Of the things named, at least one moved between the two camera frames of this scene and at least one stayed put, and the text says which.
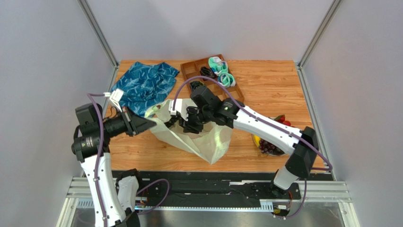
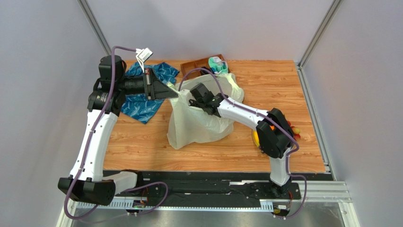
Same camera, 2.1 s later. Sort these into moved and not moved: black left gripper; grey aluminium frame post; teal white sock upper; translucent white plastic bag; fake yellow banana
Moved: translucent white plastic bag; black left gripper
Not moved: grey aluminium frame post; teal white sock upper; fake yellow banana
